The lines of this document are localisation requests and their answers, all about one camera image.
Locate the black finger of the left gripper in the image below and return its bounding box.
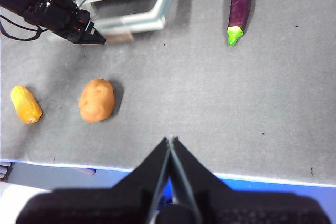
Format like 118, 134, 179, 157
78, 20, 107, 45

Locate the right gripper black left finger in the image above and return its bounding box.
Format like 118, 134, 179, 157
14, 136, 171, 224

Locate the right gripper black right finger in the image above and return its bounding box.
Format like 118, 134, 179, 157
170, 136, 332, 224

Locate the glass oven door with handle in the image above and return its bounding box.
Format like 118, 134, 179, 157
54, 0, 182, 44

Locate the brown potato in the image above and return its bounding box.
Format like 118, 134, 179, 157
78, 78, 116, 123

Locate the yellow vegetable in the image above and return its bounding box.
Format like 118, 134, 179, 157
10, 85, 43, 124

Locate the purple eggplant with green stem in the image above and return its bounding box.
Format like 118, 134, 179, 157
227, 0, 256, 47

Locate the left arm's black cable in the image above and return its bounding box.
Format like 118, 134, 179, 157
0, 15, 49, 41

